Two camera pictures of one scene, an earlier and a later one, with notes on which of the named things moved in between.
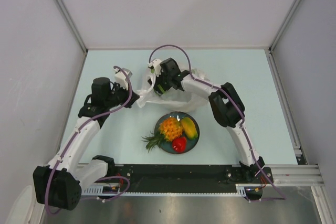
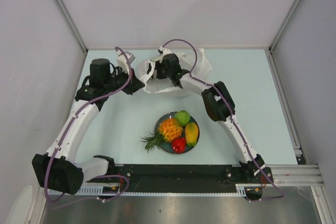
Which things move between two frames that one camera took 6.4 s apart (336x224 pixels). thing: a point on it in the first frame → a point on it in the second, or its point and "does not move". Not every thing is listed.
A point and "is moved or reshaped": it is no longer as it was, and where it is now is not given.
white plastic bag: (176, 96) → (195, 60)
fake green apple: (161, 89) → (182, 116)
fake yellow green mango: (189, 128) is moved or reshaped
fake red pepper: (179, 144) does not move
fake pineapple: (169, 129) does not move
